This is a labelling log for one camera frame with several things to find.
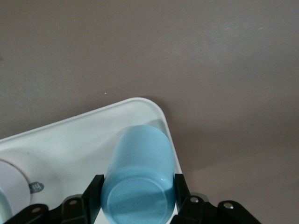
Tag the cream plastic tray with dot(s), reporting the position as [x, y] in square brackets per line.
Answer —
[70, 144]

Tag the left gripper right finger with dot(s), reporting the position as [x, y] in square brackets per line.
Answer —
[184, 198]

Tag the white bowl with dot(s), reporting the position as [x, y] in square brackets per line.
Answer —
[11, 186]

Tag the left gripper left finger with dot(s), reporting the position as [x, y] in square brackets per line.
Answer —
[93, 200]

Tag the light blue cup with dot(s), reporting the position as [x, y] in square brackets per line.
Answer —
[140, 177]

